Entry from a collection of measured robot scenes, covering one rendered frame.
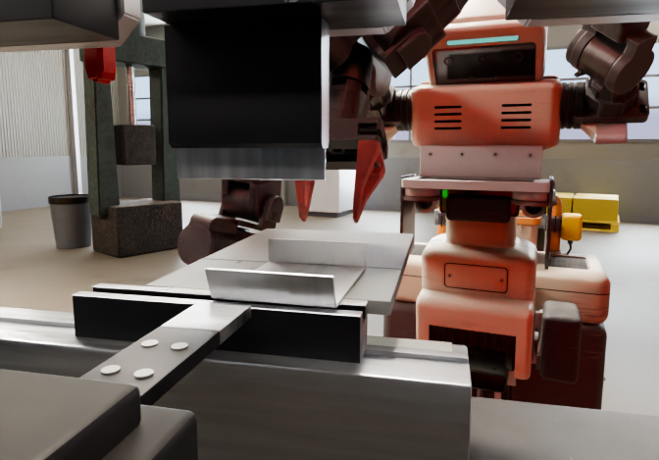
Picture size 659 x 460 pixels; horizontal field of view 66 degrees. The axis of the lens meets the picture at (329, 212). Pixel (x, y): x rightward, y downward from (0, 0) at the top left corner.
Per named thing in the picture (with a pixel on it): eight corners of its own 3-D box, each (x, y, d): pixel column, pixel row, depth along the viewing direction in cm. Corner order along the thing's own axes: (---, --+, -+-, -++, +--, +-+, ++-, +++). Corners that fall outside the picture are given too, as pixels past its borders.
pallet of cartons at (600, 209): (616, 223, 720) (619, 194, 714) (626, 232, 642) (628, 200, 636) (527, 219, 765) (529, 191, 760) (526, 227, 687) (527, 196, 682)
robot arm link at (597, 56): (640, 79, 84) (615, 64, 87) (654, 31, 76) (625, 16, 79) (595, 110, 84) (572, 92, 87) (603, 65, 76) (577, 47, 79)
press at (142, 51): (76, 254, 515) (56, -42, 477) (144, 238, 599) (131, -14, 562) (131, 261, 484) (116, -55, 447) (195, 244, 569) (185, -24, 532)
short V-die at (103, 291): (367, 344, 34) (367, 300, 33) (360, 363, 31) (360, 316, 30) (103, 322, 38) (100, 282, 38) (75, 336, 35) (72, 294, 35)
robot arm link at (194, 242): (286, 197, 74) (240, 186, 78) (240, 181, 64) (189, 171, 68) (266, 277, 74) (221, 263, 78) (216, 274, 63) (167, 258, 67)
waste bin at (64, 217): (74, 240, 587) (71, 193, 580) (104, 243, 573) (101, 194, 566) (41, 248, 546) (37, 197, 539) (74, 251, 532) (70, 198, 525)
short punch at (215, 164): (329, 179, 32) (329, 25, 31) (322, 181, 30) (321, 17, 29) (185, 178, 35) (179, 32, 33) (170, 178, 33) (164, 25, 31)
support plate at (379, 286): (414, 241, 59) (414, 233, 59) (390, 316, 33) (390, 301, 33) (266, 235, 63) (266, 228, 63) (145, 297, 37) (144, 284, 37)
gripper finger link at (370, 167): (373, 208, 47) (380, 122, 51) (298, 207, 49) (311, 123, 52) (380, 233, 53) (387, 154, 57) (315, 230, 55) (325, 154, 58)
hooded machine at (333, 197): (341, 218, 771) (342, 110, 750) (299, 216, 797) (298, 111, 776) (359, 211, 851) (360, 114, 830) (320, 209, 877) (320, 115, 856)
